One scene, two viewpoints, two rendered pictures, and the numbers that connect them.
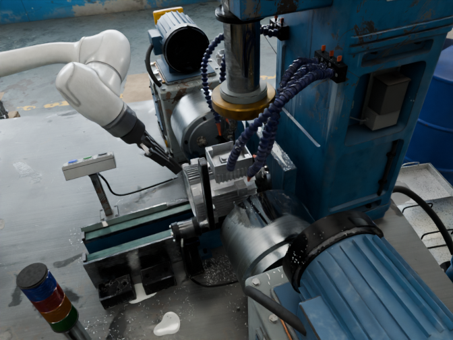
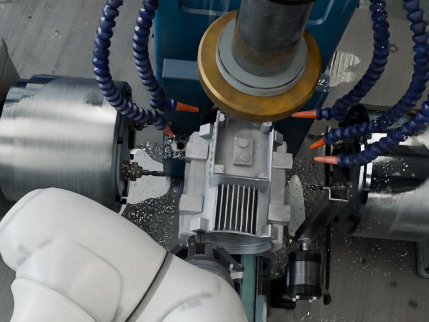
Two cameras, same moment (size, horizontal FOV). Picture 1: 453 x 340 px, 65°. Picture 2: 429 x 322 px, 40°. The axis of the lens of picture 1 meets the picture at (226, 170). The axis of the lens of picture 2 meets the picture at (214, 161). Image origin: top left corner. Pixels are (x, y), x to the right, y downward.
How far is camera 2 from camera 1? 0.95 m
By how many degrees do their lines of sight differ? 49
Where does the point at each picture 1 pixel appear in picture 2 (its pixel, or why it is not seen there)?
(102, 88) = (232, 298)
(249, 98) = (307, 60)
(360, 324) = not seen: outside the picture
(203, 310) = (348, 305)
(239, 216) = (388, 192)
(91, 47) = (103, 281)
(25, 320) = not seen: outside the picture
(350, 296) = not seen: outside the picture
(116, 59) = (145, 237)
